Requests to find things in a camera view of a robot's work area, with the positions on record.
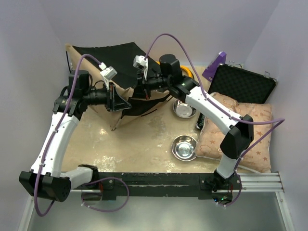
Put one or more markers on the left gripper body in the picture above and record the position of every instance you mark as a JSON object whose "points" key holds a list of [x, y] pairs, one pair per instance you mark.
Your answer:
{"points": [[102, 96]]}

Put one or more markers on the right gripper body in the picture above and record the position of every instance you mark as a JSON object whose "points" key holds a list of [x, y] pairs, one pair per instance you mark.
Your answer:
{"points": [[155, 83]]}

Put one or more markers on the beige pet tent fabric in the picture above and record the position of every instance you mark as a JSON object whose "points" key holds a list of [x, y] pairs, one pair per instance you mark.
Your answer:
{"points": [[121, 57]]}

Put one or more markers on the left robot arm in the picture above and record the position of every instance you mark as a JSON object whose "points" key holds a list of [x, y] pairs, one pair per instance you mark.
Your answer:
{"points": [[45, 179]]}

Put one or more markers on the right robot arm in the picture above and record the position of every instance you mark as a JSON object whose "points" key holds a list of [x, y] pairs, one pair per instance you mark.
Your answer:
{"points": [[238, 130]]}

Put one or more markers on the yellow double bowl holder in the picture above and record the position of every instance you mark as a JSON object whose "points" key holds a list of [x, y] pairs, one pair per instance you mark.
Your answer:
{"points": [[186, 71]]}

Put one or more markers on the steel bowl rear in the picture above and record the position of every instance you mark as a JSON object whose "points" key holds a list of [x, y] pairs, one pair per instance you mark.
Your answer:
{"points": [[183, 110]]}

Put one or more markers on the steel bowl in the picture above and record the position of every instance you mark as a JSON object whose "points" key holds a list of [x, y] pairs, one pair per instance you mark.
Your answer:
{"points": [[183, 148], [183, 110]]}

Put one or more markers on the purple plastic piece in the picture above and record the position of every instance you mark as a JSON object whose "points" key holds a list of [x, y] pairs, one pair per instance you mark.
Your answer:
{"points": [[215, 66]]}

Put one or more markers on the steel bowl front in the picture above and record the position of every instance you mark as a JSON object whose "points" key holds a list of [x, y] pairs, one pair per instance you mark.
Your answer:
{"points": [[183, 148]]}

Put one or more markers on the black foam-lined case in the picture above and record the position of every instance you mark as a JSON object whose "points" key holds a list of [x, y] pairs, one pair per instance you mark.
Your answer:
{"points": [[242, 85]]}

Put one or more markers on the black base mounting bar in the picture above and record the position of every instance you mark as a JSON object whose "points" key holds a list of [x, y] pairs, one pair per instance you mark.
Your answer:
{"points": [[198, 185]]}

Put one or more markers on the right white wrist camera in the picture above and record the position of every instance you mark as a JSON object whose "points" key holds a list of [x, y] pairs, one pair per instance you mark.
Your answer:
{"points": [[141, 63]]}

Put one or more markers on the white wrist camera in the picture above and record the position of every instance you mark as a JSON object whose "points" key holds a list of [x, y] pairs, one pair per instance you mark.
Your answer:
{"points": [[107, 73], [141, 63]]}

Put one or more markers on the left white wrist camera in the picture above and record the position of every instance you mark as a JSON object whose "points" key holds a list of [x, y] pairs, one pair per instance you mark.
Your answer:
{"points": [[107, 73]]}

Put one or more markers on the aluminium rail frame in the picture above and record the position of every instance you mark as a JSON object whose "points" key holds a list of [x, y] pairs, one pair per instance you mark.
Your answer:
{"points": [[259, 205]]}

